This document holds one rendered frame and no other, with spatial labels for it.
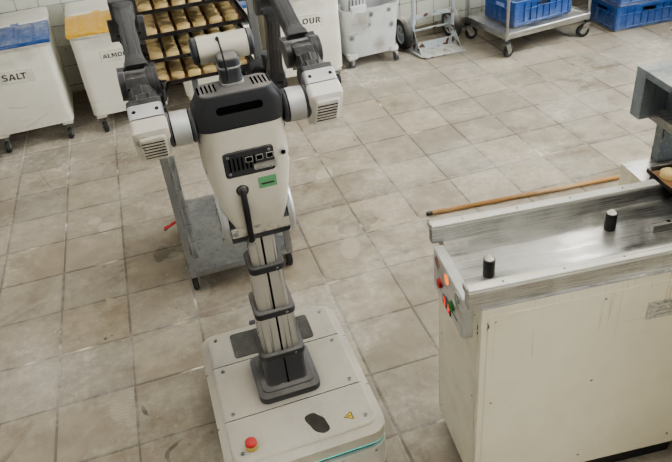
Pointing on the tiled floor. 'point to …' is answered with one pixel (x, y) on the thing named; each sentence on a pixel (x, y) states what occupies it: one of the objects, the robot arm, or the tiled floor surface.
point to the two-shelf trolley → (528, 24)
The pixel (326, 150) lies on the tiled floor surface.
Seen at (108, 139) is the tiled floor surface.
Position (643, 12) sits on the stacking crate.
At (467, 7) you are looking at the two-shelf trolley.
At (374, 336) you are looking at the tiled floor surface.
